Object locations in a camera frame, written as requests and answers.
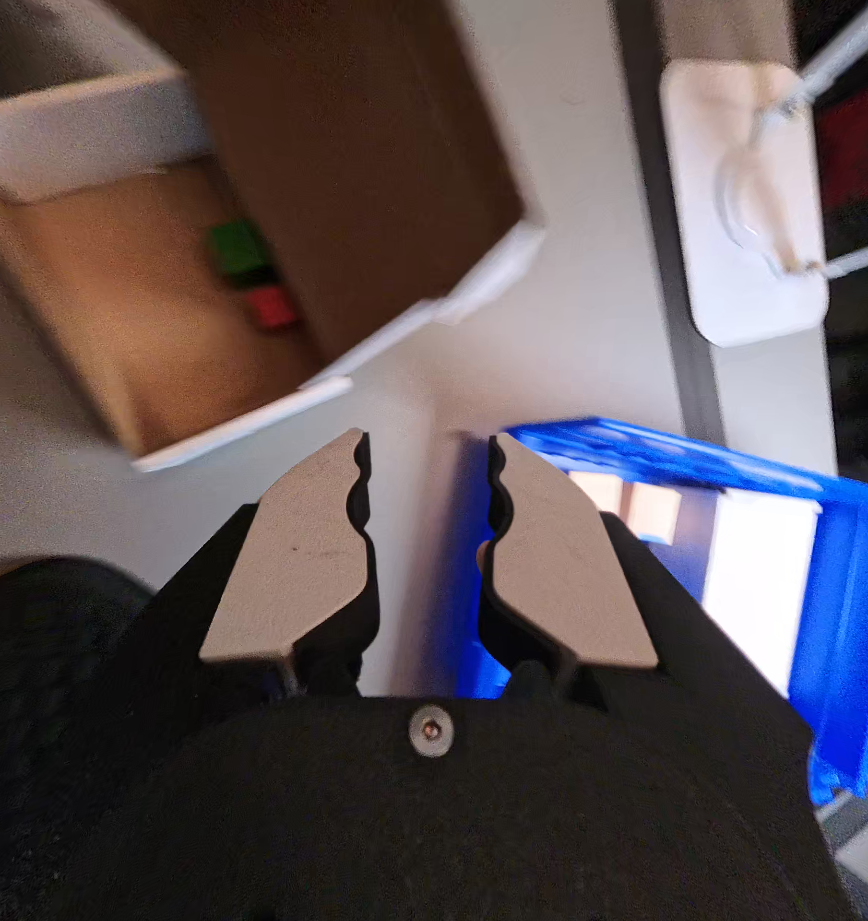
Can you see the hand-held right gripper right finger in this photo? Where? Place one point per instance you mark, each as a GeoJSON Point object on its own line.
{"type": "Point", "coordinates": [563, 575]}

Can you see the white cardboard box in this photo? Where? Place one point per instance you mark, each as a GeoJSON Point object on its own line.
{"type": "Point", "coordinates": [369, 144]}
{"type": "Point", "coordinates": [757, 597]}

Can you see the blue plastic bin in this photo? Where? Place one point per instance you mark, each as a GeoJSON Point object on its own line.
{"type": "Point", "coordinates": [844, 611]}

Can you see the black textured chair armrest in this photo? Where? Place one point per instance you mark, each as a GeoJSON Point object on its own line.
{"type": "Point", "coordinates": [38, 683]}

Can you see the wooden block with blue tape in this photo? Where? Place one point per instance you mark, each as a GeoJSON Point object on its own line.
{"type": "Point", "coordinates": [653, 511]}

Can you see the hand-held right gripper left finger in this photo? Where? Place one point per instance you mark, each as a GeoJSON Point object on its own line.
{"type": "Point", "coordinates": [297, 568]}

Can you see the grey desk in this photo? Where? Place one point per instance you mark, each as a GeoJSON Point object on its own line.
{"type": "Point", "coordinates": [585, 324]}

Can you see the white rounded flat plate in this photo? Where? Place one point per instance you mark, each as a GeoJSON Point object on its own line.
{"type": "Point", "coordinates": [750, 302]}

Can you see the red cube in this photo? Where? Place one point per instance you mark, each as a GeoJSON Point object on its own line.
{"type": "Point", "coordinates": [274, 308]}

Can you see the green cube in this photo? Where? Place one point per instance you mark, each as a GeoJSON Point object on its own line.
{"type": "Point", "coordinates": [238, 246]}

